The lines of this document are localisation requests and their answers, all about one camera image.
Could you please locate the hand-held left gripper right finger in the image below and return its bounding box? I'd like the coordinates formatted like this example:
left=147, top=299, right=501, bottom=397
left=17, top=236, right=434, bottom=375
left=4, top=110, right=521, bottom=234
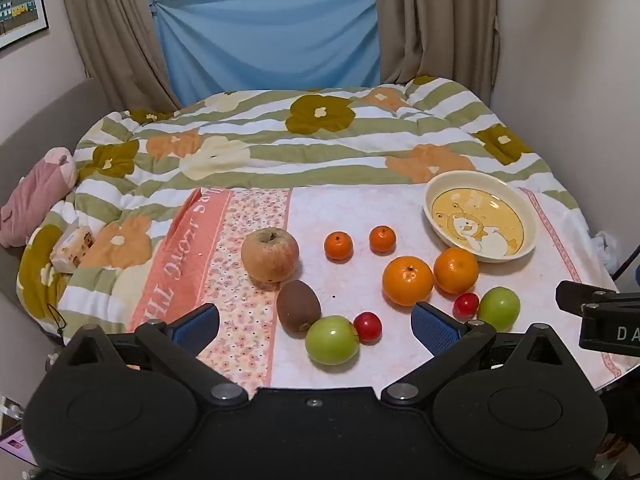
left=382, top=302, right=573, bottom=405

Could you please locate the beige curtain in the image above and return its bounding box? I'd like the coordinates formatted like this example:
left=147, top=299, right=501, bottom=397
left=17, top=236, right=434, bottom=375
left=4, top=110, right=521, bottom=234
left=370, top=0, right=501, bottom=103
left=56, top=0, right=181, bottom=111

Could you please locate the black strap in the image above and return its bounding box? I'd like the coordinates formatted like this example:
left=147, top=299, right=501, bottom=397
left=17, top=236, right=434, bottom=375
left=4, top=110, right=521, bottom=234
left=46, top=304, right=68, bottom=347

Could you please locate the red cherry tomato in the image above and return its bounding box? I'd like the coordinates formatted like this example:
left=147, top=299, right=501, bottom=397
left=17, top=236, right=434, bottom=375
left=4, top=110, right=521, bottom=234
left=353, top=311, right=383, bottom=344
left=453, top=292, right=480, bottom=320

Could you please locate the beige bed frame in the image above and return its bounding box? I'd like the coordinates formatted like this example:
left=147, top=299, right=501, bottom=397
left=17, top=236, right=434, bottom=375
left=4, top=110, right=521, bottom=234
left=0, top=77, right=111, bottom=391

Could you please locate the framed wall picture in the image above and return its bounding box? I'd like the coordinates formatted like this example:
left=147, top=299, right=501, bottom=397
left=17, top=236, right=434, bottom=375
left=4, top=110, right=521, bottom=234
left=0, top=0, right=49, bottom=51

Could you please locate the tissue packet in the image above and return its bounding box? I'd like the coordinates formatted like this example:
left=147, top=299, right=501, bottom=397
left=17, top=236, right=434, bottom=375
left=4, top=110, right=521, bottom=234
left=50, top=226, right=96, bottom=273

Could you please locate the white plastic bag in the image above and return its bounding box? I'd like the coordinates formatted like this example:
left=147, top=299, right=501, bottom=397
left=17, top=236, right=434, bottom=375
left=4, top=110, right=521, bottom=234
left=592, top=231, right=621, bottom=272

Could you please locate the cream bowl with bear print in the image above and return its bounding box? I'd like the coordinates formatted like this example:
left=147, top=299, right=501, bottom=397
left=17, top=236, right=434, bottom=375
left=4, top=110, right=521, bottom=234
left=424, top=170, right=538, bottom=264

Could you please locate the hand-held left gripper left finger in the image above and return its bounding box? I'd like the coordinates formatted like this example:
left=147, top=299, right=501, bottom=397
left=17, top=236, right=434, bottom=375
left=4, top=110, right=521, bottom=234
left=62, top=302, right=249, bottom=405

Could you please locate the black cable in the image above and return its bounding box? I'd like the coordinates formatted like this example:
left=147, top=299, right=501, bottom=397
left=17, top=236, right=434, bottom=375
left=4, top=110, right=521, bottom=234
left=612, top=244, right=640, bottom=281

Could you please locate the small tangerine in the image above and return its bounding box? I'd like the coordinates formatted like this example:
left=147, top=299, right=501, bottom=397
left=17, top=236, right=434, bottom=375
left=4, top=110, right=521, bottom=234
left=324, top=231, right=354, bottom=262
left=369, top=225, right=397, bottom=254

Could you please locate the striped floral blanket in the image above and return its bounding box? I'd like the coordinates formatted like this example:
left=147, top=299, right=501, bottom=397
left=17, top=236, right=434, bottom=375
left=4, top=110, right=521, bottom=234
left=17, top=76, right=593, bottom=346

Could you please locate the brownish wrinkled apple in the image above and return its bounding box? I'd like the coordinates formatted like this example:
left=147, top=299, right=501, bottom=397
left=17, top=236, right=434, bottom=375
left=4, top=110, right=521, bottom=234
left=241, top=227, right=301, bottom=283

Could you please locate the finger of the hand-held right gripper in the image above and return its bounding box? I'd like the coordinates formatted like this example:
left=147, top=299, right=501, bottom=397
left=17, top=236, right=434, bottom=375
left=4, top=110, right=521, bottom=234
left=579, top=303, right=640, bottom=356
left=556, top=281, right=640, bottom=317

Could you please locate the green apple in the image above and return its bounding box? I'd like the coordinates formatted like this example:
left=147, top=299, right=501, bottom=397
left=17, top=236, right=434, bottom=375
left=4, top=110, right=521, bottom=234
left=477, top=287, right=521, bottom=332
left=305, top=315, right=361, bottom=366

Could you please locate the blue cloth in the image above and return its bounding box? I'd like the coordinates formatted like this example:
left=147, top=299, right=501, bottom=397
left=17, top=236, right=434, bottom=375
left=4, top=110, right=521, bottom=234
left=152, top=0, right=382, bottom=107

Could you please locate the large orange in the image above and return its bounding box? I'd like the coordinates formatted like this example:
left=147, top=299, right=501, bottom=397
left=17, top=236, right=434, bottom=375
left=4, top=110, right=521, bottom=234
left=433, top=247, right=480, bottom=295
left=382, top=256, right=435, bottom=307

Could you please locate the pink plush pillow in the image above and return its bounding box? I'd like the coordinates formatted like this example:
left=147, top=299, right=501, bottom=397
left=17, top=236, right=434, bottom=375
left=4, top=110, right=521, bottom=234
left=0, top=147, right=78, bottom=248

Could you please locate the brown kiwi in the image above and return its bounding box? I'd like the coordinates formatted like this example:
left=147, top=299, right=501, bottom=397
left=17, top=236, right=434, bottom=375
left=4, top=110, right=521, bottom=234
left=276, top=280, right=322, bottom=334

